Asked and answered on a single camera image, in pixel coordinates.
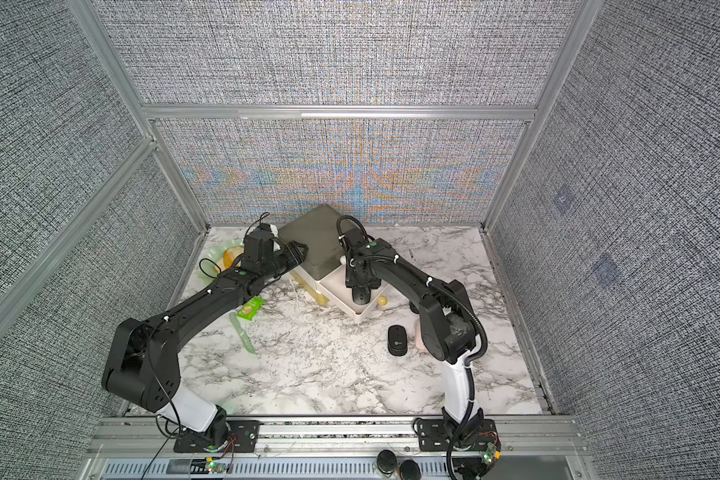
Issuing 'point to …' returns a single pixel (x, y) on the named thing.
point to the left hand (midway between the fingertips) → (309, 248)
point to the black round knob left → (386, 461)
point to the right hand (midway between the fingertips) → (356, 274)
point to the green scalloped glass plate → (218, 257)
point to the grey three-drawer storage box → (323, 269)
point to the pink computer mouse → (418, 336)
